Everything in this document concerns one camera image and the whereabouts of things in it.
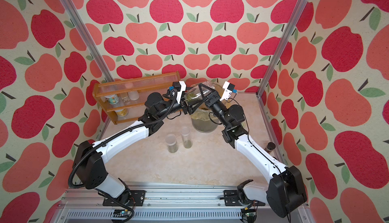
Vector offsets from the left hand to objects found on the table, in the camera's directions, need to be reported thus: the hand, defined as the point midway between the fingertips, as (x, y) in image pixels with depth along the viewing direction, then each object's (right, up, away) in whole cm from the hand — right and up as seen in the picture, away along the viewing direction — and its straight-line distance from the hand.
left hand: (200, 97), depth 64 cm
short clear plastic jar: (-15, -26, +19) cm, 36 cm away
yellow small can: (-52, -8, +39) cm, 66 cm away
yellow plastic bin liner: (+1, -7, +13) cm, 15 cm away
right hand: (0, +3, -1) cm, 3 cm away
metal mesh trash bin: (+3, -11, +16) cm, 20 cm away
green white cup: (-53, +1, +27) cm, 59 cm away
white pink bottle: (-42, +3, +31) cm, 52 cm away
